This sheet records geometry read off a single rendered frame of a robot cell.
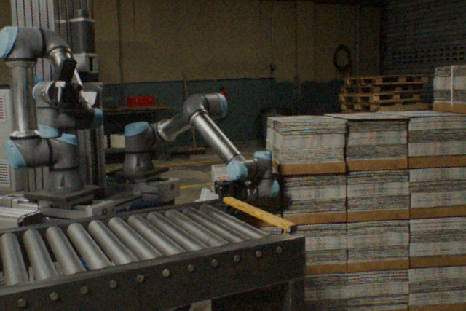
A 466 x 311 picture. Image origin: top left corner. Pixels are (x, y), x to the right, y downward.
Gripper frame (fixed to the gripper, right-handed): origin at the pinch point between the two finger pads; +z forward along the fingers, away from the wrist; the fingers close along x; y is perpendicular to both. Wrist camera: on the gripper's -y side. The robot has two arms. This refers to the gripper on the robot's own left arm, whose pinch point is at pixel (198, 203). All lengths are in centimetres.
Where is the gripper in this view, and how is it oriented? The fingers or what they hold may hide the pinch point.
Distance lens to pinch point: 196.9
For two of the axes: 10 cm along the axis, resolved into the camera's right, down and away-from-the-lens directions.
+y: -0.3, -9.9, -1.0
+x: 4.5, 0.7, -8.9
